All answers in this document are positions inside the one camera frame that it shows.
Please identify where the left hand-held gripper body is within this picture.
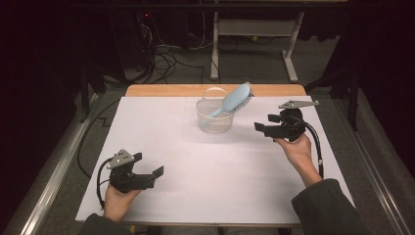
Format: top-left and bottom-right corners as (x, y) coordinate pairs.
(106, 149), (157, 194)

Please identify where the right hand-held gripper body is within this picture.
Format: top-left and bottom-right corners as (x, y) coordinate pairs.
(262, 99), (321, 143)

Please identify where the light blue hairbrush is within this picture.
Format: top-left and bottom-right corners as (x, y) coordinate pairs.
(208, 81), (255, 119)

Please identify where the white slatted plastic basket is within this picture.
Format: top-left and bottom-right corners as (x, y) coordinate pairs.
(195, 86), (236, 134)

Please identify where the person's left hand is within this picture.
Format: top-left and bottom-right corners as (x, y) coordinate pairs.
(103, 184), (142, 223)

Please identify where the person's right hand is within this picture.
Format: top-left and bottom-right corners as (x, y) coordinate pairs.
(273, 131), (317, 171)

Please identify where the black metal stand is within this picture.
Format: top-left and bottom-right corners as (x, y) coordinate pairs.
(78, 63), (111, 124)
(304, 65), (360, 132)

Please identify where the dark computer case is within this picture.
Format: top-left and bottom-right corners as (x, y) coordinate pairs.
(109, 11), (155, 71)

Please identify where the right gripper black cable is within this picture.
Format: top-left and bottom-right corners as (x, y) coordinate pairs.
(287, 114), (326, 180)

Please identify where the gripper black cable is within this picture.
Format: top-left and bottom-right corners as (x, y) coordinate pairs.
(95, 157), (115, 211)
(287, 114), (326, 180)

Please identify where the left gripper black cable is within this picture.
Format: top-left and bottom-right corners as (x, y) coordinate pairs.
(95, 157), (115, 211)

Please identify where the long black floor cable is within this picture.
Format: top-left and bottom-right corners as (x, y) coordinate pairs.
(76, 97), (122, 179)

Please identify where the aluminium floor rail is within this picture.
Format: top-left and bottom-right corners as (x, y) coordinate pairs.
(18, 93), (100, 235)
(334, 97), (415, 235)

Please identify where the white metal desk frame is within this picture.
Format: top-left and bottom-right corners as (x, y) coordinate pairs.
(209, 11), (306, 83)

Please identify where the bundle of black floor cables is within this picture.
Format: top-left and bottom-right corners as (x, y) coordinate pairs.
(139, 13), (208, 85)

